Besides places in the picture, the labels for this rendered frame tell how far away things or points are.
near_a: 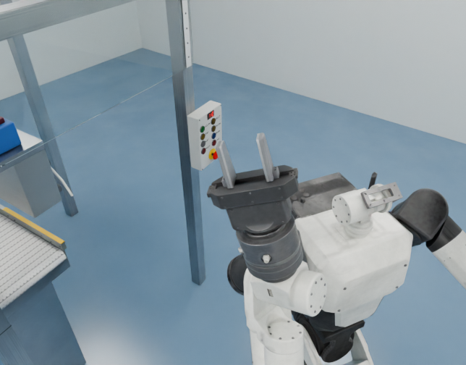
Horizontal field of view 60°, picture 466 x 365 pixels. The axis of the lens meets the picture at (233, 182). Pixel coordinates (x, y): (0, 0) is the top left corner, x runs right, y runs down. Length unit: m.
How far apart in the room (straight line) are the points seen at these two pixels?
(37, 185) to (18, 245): 0.37
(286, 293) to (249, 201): 0.16
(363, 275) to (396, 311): 1.55
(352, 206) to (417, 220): 0.24
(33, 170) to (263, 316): 0.86
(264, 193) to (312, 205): 0.48
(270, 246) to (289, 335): 0.18
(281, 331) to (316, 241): 0.27
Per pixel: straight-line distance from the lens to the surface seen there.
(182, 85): 1.62
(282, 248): 0.57
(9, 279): 1.54
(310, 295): 0.62
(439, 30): 3.83
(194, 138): 1.71
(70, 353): 2.12
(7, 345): 1.50
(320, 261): 0.88
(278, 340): 0.68
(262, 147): 0.51
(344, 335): 1.19
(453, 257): 1.09
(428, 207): 1.06
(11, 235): 1.70
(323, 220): 0.96
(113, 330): 2.31
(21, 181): 1.31
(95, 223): 2.90
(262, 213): 0.55
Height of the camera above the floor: 1.89
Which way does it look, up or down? 38 degrees down
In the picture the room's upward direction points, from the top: straight up
